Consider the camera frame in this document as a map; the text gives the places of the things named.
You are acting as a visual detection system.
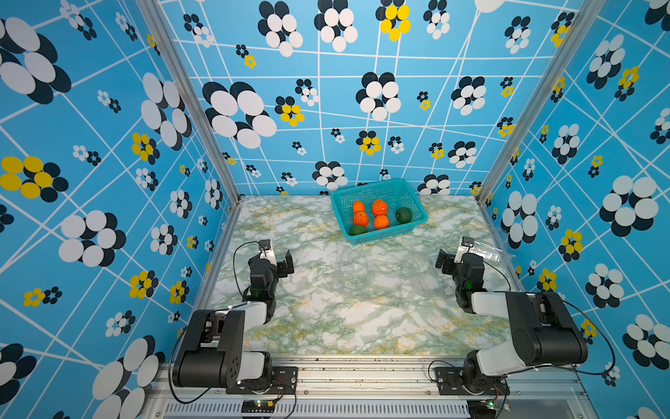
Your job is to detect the green fruit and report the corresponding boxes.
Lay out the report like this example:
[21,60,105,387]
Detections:
[348,225,367,236]
[395,207,414,225]

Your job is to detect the orange fruit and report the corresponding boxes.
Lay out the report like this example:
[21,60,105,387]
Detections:
[373,215,390,230]
[352,201,366,214]
[372,199,388,216]
[352,211,369,228]

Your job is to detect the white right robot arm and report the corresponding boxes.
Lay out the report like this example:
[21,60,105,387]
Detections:
[435,237,588,394]

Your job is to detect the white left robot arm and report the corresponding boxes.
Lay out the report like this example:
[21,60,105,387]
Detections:
[169,239,294,395]

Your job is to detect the teal plastic basket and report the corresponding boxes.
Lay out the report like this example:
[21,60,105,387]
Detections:
[331,179,429,244]

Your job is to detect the green circuit board left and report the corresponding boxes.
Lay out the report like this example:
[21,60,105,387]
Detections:
[241,400,277,416]

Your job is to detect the green circuit board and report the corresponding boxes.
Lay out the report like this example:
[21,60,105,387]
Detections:
[468,401,498,419]
[241,400,277,416]

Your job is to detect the green circuit board right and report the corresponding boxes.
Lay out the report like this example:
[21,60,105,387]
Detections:
[468,401,498,419]

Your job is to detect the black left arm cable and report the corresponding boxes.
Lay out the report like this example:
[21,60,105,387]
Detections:
[166,240,263,405]

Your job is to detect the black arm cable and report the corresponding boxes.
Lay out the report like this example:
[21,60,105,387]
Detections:
[166,240,263,405]
[426,258,618,396]

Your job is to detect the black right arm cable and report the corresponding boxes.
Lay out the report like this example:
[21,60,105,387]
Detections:
[426,258,618,396]

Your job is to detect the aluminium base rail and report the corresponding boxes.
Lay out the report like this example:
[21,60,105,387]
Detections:
[141,355,597,418]

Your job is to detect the aluminium corner post left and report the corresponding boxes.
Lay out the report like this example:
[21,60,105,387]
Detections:
[137,0,240,209]

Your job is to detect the aluminium corner post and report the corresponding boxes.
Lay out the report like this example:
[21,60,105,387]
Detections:
[476,0,606,208]
[137,0,240,209]

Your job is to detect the aluminium corner post right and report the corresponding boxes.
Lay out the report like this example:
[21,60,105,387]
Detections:
[476,0,606,208]

